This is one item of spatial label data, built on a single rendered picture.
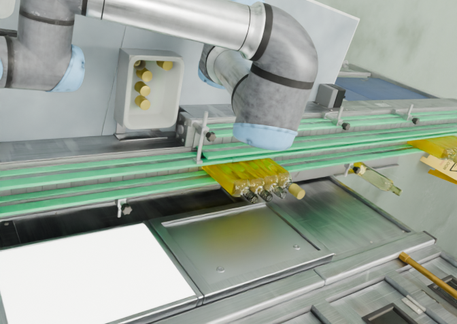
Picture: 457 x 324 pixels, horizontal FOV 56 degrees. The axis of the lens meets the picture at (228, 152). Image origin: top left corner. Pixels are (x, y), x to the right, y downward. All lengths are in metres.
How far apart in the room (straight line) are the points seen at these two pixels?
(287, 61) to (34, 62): 0.38
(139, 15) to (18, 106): 0.69
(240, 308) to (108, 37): 0.81
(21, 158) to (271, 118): 0.72
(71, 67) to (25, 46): 0.07
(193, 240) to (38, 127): 0.55
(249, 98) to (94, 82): 0.66
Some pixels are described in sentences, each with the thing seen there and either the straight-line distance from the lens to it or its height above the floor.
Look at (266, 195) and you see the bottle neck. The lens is 1.30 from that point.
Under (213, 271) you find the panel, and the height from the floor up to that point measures 1.25.
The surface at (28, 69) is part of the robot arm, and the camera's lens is 0.69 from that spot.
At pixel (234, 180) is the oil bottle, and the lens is 1.30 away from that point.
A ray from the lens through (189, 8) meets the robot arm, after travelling 0.68.
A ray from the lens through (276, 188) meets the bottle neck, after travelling 1.35.
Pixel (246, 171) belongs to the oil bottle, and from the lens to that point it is 1.37.
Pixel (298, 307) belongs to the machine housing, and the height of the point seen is 1.42.
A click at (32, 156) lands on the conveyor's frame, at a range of 1.24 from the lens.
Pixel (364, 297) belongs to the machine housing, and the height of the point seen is 1.46.
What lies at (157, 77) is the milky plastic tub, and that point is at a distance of 1.37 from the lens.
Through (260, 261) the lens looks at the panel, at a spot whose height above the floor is 1.26.
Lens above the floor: 1.94
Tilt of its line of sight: 46 degrees down
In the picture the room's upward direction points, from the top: 129 degrees clockwise
